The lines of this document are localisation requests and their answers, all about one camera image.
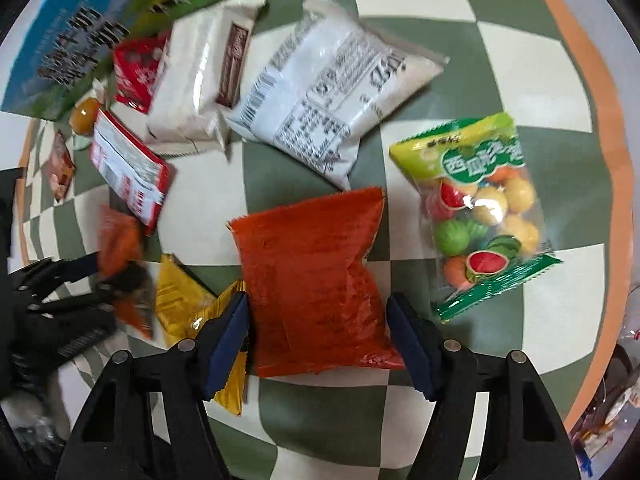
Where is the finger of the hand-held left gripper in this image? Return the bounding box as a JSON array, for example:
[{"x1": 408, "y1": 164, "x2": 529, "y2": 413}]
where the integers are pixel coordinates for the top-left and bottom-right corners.
[
  {"x1": 30, "y1": 280, "x2": 151, "y2": 317},
  {"x1": 7, "y1": 252, "x2": 103, "y2": 292}
]

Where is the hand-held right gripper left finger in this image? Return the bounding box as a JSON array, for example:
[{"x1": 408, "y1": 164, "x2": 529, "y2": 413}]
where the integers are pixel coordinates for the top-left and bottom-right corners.
[{"x1": 56, "y1": 292, "x2": 251, "y2": 480}]

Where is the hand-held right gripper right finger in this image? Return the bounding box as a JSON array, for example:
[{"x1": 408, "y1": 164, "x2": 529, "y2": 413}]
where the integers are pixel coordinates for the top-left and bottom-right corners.
[{"x1": 386, "y1": 292, "x2": 583, "y2": 480}]

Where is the golden crinkly snack packet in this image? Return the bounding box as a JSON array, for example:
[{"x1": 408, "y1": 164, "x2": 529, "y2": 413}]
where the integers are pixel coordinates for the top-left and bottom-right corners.
[{"x1": 187, "y1": 280, "x2": 250, "y2": 417}]

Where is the small orange snack packet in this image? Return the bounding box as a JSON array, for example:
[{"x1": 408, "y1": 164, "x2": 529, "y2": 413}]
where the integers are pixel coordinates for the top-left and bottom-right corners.
[{"x1": 97, "y1": 207, "x2": 153, "y2": 338}]

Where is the yellow snack packet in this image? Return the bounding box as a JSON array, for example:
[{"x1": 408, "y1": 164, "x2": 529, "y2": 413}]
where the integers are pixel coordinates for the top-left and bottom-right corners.
[{"x1": 155, "y1": 254, "x2": 221, "y2": 348}]

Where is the large orange-red snack packet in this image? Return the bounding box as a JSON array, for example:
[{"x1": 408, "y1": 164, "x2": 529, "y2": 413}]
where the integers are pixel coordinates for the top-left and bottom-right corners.
[{"x1": 227, "y1": 187, "x2": 406, "y2": 378}]

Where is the red and white snack packet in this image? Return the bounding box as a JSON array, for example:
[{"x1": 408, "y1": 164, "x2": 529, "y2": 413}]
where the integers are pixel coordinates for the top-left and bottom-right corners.
[{"x1": 90, "y1": 108, "x2": 171, "y2": 237}]

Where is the orange jelly cup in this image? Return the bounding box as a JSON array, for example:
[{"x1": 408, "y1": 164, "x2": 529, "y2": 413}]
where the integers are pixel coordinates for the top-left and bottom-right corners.
[{"x1": 69, "y1": 96, "x2": 103, "y2": 148}]

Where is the green bag of round candies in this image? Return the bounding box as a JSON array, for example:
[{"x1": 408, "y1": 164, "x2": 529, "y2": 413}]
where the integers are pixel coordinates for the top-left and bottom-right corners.
[{"x1": 389, "y1": 112, "x2": 565, "y2": 323}]

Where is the small red snack packet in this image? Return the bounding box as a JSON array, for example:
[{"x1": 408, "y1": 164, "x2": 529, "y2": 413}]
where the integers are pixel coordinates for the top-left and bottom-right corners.
[{"x1": 112, "y1": 35, "x2": 171, "y2": 113}]

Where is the white packet with brown label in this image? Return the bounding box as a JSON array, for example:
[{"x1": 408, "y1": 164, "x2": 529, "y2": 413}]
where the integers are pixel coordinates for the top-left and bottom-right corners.
[{"x1": 145, "y1": 0, "x2": 267, "y2": 158}]

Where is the blue printed cardboard box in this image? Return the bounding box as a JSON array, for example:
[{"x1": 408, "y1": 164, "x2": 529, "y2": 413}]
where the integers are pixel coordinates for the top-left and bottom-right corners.
[{"x1": 0, "y1": 0, "x2": 266, "y2": 122}]

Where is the white packet with black print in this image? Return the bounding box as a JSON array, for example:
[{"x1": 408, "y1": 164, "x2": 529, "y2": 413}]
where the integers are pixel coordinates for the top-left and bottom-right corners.
[{"x1": 226, "y1": 0, "x2": 450, "y2": 192}]

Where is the small brown snack packet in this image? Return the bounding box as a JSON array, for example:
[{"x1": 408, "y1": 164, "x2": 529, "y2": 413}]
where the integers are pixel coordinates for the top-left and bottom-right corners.
[{"x1": 42, "y1": 130, "x2": 76, "y2": 204}]

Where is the green and white checkered tablecloth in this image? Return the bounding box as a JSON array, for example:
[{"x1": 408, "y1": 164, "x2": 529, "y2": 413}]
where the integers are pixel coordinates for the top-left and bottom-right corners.
[{"x1": 15, "y1": 0, "x2": 628, "y2": 480}]

